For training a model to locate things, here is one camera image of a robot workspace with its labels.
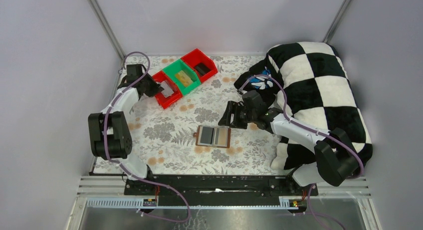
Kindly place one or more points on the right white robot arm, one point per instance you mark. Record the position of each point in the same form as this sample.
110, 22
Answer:
335, 156

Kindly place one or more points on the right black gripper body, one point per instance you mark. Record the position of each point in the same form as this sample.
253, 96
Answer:
233, 113

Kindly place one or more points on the silver card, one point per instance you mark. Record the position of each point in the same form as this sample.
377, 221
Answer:
167, 90

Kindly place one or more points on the black cap with blue logo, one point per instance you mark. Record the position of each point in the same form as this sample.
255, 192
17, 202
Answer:
264, 86

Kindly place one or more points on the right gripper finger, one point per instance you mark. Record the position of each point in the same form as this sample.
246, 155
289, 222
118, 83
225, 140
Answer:
239, 117
229, 114

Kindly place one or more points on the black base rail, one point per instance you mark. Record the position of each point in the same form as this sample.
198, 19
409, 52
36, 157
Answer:
218, 190

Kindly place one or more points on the red bin near left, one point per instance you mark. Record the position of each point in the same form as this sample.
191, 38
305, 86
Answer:
162, 101

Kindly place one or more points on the checkered black white pillow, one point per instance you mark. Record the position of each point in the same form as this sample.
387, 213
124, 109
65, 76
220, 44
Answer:
316, 90

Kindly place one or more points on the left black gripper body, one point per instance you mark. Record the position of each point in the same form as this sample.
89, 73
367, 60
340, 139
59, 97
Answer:
153, 88

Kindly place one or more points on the green bin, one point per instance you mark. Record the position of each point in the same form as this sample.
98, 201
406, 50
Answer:
177, 66

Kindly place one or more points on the floral table cloth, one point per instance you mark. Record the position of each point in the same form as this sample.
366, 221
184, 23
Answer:
163, 138

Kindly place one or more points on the brown leather card holder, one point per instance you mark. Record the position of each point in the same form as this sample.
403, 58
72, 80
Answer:
216, 137

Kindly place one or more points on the yellow card in green bin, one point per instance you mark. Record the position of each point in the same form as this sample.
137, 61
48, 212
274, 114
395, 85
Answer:
183, 78

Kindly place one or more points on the black item in red bin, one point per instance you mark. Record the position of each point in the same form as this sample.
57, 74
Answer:
201, 69

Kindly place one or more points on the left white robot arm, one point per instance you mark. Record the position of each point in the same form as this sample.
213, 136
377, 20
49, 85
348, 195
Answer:
110, 137

